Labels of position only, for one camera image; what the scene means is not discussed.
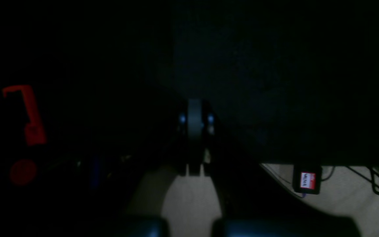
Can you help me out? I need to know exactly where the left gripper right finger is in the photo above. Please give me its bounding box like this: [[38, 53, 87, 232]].
[[196, 99, 360, 237]]

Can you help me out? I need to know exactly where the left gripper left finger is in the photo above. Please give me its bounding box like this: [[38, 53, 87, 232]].
[[81, 99, 196, 237]]

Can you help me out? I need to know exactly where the black box red label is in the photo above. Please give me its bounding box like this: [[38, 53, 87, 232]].
[[292, 164, 322, 195]]

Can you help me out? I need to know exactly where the red black clamp tool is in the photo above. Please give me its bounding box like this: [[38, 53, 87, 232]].
[[0, 84, 48, 187]]

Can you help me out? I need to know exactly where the thin black cable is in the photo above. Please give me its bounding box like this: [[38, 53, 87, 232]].
[[346, 166, 379, 208]]

